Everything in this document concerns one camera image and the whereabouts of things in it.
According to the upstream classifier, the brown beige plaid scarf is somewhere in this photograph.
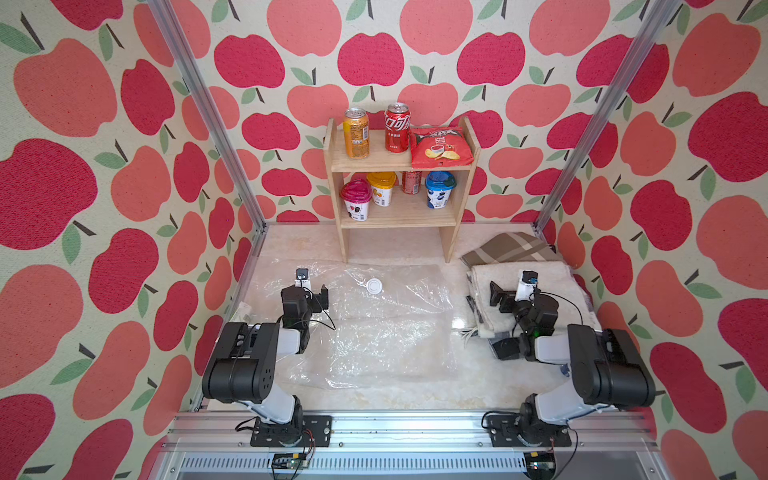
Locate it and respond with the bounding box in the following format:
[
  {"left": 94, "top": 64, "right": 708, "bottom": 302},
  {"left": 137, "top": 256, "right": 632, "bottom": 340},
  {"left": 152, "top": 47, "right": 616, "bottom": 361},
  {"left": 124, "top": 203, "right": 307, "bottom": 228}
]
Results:
[{"left": 461, "top": 232, "right": 563, "bottom": 268}]

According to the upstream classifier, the pink lid cup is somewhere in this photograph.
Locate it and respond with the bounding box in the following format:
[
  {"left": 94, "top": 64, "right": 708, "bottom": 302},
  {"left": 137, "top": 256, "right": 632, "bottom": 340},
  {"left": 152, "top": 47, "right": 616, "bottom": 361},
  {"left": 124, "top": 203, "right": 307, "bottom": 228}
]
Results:
[{"left": 340, "top": 179, "right": 373, "bottom": 222}]

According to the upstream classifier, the red cola can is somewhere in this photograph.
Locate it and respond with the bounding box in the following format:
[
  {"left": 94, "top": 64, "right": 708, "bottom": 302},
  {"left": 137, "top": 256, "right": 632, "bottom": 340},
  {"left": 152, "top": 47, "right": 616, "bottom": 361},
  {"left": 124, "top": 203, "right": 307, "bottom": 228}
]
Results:
[{"left": 385, "top": 102, "right": 411, "bottom": 153}]

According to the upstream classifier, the red chips bag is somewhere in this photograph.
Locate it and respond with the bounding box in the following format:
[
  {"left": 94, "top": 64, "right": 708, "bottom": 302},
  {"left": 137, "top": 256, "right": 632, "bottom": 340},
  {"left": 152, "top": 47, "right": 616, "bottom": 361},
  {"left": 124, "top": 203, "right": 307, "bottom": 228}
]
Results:
[{"left": 410, "top": 126, "right": 474, "bottom": 170}]

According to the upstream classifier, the wooden two-tier shelf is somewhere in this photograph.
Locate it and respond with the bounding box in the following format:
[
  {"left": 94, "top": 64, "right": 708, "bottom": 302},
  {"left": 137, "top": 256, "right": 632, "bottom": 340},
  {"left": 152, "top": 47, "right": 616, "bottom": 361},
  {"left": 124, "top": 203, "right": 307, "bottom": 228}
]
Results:
[{"left": 322, "top": 119, "right": 476, "bottom": 262}]

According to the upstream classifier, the aluminium frame post right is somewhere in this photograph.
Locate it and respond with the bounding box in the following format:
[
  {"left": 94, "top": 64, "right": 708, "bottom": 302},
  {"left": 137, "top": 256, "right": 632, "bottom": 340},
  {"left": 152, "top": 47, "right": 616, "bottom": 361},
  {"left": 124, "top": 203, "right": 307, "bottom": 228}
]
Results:
[{"left": 532, "top": 0, "right": 682, "bottom": 240}]

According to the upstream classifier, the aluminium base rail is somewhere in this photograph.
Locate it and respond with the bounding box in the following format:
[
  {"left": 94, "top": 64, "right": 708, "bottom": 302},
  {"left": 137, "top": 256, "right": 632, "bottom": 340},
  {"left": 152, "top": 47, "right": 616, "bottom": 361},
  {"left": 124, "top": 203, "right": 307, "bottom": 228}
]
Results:
[{"left": 147, "top": 410, "right": 672, "bottom": 479}]

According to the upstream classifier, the blue lid cup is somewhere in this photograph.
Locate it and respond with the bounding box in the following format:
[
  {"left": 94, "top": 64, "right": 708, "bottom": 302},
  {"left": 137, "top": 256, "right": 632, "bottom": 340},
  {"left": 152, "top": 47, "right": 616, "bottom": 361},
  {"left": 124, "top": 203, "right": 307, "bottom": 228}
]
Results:
[{"left": 425, "top": 171, "right": 457, "bottom": 209}]

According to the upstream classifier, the orange drink can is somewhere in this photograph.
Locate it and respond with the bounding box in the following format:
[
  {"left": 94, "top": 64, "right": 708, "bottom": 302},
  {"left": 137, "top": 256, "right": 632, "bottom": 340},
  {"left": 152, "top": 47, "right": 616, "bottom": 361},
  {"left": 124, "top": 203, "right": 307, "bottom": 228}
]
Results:
[{"left": 343, "top": 107, "right": 370, "bottom": 160}]

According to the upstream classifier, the small red can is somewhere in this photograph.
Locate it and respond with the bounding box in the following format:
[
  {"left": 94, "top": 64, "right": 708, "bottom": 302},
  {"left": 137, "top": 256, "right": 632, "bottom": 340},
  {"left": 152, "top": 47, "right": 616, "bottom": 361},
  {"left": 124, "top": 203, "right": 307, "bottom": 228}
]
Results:
[{"left": 401, "top": 171, "right": 421, "bottom": 195}]

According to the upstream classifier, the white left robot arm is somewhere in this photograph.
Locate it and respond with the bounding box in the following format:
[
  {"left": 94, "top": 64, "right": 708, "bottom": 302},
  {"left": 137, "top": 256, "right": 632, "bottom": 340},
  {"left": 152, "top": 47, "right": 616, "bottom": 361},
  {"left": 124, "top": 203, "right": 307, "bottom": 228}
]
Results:
[{"left": 202, "top": 285, "right": 329, "bottom": 429}]

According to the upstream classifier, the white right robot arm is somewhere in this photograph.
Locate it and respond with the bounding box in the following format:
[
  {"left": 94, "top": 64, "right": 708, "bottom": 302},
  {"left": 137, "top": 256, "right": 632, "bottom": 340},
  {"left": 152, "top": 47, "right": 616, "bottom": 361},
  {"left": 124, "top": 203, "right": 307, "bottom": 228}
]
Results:
[{"left": 489, "top": 271, "right": 656, "bottom": 431}]

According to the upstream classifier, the black grey striped scarf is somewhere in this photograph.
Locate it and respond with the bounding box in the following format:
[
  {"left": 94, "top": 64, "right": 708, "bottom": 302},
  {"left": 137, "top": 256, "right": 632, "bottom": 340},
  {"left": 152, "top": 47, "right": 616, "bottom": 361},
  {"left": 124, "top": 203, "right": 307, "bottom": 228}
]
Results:
[{"left": 490, "top": 337, "right": 521, "bottom": 361}]

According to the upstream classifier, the aluminium frame post left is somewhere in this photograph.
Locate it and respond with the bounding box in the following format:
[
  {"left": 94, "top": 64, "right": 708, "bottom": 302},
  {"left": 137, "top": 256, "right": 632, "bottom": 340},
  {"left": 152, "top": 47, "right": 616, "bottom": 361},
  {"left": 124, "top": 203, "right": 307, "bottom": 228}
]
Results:
[{"left": 148, "top": 0, "right": 268, "bottom": 235}]

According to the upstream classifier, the clear plastic vacuum bag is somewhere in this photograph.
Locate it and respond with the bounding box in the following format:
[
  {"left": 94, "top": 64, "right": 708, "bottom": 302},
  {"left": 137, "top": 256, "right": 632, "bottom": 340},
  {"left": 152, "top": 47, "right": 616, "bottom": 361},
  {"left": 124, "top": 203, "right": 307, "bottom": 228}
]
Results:
[{"left": 243, "top": 259, "right": 457, "bottom": 389}]

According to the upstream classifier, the yellow lid cup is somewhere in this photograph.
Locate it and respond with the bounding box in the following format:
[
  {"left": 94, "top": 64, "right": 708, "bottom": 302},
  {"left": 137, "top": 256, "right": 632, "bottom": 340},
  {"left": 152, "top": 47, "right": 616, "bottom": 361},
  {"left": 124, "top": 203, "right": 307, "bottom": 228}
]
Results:
[{"left": 366, "top": 172, "right": 397, "bottom": 207}]

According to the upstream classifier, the aluminium frame post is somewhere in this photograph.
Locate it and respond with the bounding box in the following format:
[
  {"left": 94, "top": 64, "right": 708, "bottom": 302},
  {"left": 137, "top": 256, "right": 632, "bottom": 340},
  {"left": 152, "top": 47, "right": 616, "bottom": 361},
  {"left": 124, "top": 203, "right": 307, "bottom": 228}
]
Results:
[
  {"left": 148, "top": 0, "right": 268, "bottom": 235},
  {"left": 532, "top": 0, "right": 682, "bottom": 240}
]

